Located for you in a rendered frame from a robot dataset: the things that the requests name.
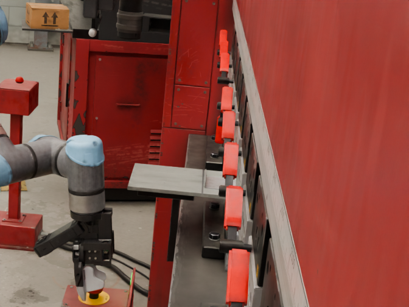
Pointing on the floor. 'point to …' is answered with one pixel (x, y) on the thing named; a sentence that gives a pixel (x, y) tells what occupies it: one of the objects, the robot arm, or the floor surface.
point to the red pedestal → (12, 242)
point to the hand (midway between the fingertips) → (81, 295)
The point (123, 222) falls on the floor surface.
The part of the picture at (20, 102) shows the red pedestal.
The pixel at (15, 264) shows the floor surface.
